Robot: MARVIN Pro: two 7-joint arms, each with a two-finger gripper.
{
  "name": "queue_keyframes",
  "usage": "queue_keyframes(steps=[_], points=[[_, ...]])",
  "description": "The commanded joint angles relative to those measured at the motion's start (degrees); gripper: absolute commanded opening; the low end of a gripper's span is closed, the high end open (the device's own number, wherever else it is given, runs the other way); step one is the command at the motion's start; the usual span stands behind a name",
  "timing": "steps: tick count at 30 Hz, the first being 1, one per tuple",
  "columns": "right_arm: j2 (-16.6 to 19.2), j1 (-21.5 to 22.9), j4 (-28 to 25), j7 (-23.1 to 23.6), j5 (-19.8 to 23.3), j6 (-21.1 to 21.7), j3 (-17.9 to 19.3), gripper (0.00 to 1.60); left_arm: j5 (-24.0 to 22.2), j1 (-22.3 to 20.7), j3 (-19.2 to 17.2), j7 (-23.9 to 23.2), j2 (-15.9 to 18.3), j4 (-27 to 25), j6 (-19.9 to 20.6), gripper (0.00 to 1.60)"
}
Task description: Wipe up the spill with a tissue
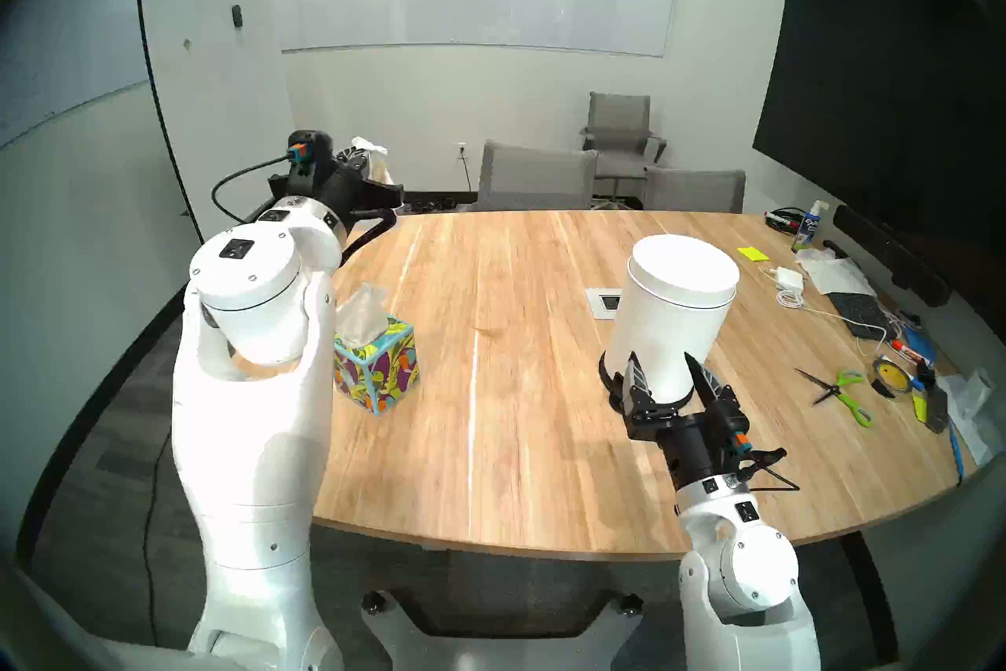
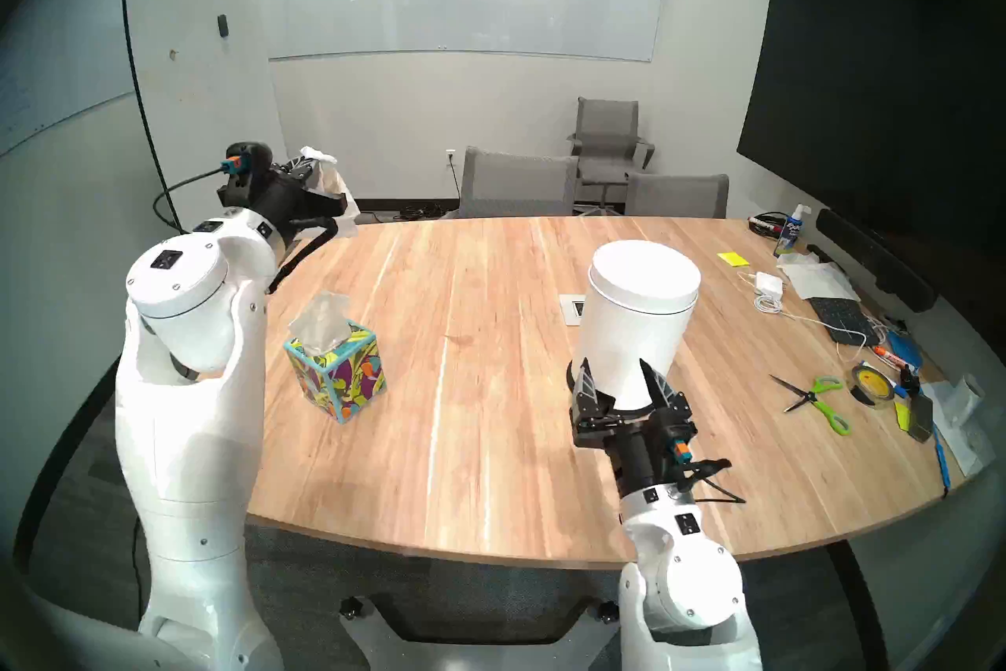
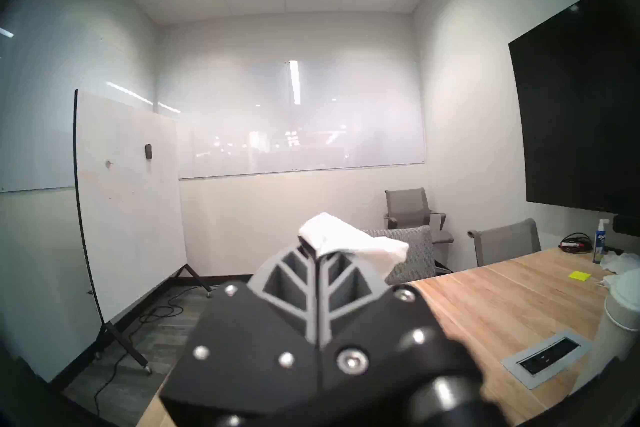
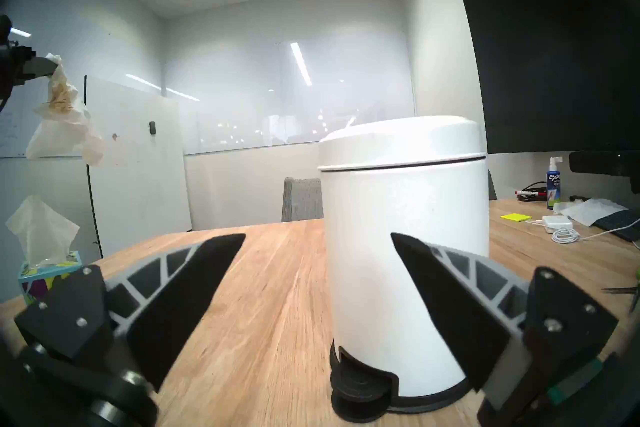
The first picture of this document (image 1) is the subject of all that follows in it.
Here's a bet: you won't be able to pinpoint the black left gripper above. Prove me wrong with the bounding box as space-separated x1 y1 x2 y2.
310 148 405 227

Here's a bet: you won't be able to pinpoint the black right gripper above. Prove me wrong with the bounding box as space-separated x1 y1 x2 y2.
622 353 736 494

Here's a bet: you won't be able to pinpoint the white facial tissue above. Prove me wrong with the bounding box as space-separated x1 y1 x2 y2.
350 136 394 187
336 283 391 348

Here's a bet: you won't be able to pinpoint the white pedal trash can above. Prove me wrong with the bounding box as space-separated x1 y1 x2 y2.
599 234 741 415

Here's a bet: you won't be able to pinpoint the colourful patterned tissue box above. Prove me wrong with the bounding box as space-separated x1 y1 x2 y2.
334 316 420 417

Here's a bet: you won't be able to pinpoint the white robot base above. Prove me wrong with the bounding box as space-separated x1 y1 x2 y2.
360 587 645 671

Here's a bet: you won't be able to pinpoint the table power outlet plate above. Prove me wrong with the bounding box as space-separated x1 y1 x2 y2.
585 287 626 321

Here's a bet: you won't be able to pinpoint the grey mesh office chair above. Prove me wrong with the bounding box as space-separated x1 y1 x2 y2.
643 166 746 214
475 140 600 213

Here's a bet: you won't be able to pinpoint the rolling whiteboard on stand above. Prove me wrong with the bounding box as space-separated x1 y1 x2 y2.
135 0 307 242

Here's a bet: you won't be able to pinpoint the black keyboard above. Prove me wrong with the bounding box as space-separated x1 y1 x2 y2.
828 292 897 342

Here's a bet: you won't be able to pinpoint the crumpled white paper towel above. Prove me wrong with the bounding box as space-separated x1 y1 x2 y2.
795 246 877 297

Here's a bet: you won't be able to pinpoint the whiteboard cleaner spray bottle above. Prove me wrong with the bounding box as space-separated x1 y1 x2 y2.
792 199 830 254

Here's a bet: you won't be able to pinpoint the clear tape roll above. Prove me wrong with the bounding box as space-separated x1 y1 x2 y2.
867 355 916 399

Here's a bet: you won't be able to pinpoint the blue packet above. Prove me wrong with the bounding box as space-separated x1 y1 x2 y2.
902 326 938 364

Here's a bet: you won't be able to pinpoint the black video bar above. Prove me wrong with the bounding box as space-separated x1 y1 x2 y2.
833 204 953 309

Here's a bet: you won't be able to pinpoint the black and yellow box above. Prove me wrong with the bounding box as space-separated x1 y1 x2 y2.
912 386 952 434

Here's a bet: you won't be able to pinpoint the grey office chair with armrests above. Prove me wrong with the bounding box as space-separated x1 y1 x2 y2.
579 92 667 210

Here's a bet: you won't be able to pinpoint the white plastic cup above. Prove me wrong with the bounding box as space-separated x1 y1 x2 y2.
963 367 997 419

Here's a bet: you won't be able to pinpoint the large black TV screen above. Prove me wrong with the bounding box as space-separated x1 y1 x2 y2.
752 0 1006 301

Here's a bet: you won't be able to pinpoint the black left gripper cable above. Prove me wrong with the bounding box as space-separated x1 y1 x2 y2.
344 207 398 263

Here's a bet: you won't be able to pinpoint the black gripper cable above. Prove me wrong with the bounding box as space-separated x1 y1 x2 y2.
344 207 398 263
739 447 802 494

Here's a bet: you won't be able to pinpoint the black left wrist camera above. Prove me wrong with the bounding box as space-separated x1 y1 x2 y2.
285 130 336 169

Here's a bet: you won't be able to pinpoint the black floor cable bundle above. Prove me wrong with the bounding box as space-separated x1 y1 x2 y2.
405 194 480 216

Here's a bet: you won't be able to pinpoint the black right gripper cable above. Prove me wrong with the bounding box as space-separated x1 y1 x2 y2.
739 447 802 494

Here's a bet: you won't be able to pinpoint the black left camera cable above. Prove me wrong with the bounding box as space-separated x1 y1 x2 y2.
211 156 293 224

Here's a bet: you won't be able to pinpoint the white power adapter with cable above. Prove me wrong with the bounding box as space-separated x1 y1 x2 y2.
758 264 890 348

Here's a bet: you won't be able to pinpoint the green handled scissors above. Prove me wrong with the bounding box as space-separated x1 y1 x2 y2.
794 367 876 429

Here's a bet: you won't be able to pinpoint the side wall whiteboard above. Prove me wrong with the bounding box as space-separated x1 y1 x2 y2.
0 0 154 151

